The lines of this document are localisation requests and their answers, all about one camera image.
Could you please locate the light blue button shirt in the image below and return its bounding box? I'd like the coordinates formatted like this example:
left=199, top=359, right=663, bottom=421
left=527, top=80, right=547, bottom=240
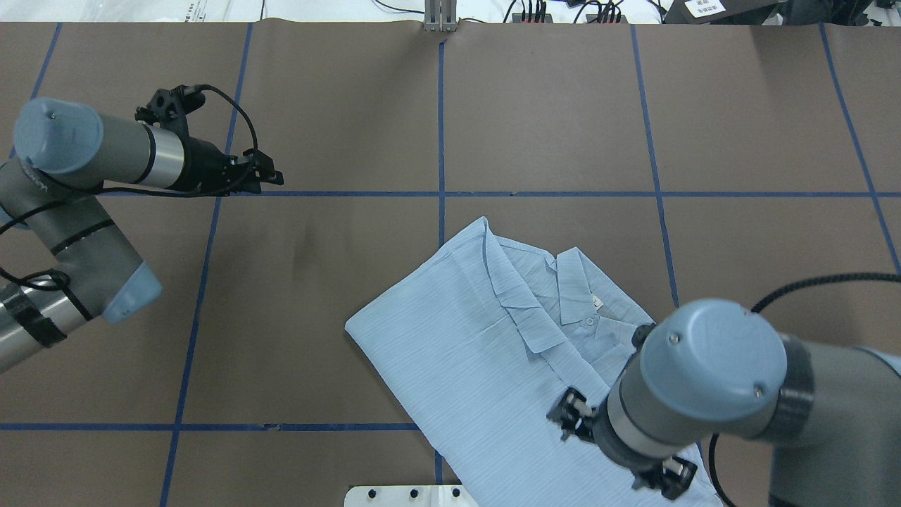
left=345, top=216, right=719, bottom=506

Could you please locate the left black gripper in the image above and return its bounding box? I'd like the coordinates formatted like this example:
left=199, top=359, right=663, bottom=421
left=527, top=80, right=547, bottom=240
left=135, top=84, right=284, bottom=196

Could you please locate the aluminium frame post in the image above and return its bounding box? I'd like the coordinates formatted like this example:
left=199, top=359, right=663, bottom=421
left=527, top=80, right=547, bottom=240
left=424, top=0, right=459, bottom=32

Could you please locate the black usb hub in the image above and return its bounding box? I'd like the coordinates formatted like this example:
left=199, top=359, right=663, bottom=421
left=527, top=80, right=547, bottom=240
left=573, top=1, right=628, bottom=25
left=504, top=1, right=553, bottom=25

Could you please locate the black labelled box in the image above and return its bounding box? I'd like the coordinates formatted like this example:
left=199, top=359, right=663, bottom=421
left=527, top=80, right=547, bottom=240
left=662, top=1, right=789, bottom=26

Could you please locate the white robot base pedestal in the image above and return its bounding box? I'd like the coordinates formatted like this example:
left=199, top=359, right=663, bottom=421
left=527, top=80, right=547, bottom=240
left=344, top=484, right=477, bottom=506

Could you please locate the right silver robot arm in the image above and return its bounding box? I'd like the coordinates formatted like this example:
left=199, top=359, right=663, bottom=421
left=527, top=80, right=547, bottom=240
left=547, top=299, right=900, bottom=506

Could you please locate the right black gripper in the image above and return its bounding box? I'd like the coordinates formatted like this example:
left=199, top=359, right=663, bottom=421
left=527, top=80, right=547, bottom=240
left=546, top=323, right=699, bottom=501

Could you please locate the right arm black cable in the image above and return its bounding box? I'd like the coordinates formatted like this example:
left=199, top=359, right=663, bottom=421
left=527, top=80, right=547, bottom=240
left=707, top=273, right=901, bottom=507

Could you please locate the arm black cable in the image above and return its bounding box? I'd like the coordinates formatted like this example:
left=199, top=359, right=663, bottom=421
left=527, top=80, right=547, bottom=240
left=0, top=84, right=261, bottom=289
left=707, top=273, right=901, bottom=507

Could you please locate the black usb hub lower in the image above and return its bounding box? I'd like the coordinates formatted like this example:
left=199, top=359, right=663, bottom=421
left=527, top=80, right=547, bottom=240
left=573, top=1, right=628, bottom=25

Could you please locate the black usb hub upper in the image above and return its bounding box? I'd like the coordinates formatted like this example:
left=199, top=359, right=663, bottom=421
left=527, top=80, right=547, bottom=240
left=504, top=1, right=553, bottom=25

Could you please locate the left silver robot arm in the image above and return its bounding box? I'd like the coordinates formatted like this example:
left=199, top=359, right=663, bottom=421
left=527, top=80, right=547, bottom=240
left=1, top=84, right=284, bottom=372

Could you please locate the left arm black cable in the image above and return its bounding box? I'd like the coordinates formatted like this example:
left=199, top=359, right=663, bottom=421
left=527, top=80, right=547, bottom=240
left=0, top=84, right=261, bottom=289

